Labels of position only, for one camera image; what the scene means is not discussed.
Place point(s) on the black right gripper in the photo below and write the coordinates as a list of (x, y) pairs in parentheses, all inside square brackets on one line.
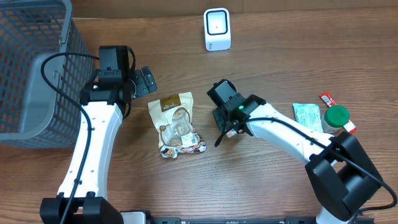
[(219, 117)]

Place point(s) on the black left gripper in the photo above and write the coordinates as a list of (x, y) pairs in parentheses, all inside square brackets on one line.
[(147, 82)]

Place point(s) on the orange white snack packet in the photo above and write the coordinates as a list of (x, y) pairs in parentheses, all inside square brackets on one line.
[(231, 133)]

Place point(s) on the white snack wrapper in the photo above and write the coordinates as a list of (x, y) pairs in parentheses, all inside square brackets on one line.
[(172, 118)]

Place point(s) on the teal tissue packet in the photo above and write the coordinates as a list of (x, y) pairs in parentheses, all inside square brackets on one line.
[(308, 115)]

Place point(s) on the red snack bar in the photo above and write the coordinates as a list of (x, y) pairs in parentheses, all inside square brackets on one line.
[(329, 101)]

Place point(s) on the green lid jar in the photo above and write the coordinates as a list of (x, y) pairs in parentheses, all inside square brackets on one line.
[(334, 118)]

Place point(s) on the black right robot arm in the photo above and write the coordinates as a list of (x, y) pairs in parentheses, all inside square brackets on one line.
[(342, 175)]

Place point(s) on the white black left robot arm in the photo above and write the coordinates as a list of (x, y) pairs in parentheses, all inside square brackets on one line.
[(104, 102)]

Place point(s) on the white barcode scanner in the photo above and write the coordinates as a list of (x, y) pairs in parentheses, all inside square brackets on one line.
[(217, 29)]

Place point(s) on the grey plastic mesh basket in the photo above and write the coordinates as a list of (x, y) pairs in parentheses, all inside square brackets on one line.
[(40, 40)]

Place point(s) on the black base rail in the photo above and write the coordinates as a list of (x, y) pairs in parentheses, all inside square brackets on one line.
[(233, 221)]

